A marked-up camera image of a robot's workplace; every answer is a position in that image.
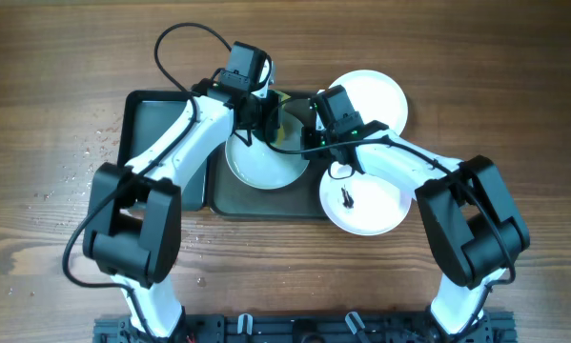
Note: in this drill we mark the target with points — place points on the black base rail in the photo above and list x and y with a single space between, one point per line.
352 327

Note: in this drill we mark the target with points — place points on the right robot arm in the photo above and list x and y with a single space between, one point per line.
473 226

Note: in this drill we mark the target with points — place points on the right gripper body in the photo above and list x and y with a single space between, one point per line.
311 144

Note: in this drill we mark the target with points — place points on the white plate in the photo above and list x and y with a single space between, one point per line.
361 204
377 97
262 168

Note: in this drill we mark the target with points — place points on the dark grey plate tray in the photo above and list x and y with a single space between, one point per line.
228 196

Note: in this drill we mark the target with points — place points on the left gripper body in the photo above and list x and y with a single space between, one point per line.
270 120

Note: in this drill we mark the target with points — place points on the green yellow sponge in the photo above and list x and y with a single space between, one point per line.
282 131

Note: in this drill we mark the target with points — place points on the black water tray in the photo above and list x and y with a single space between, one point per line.
147 115

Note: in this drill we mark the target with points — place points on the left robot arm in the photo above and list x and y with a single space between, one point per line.
133 228

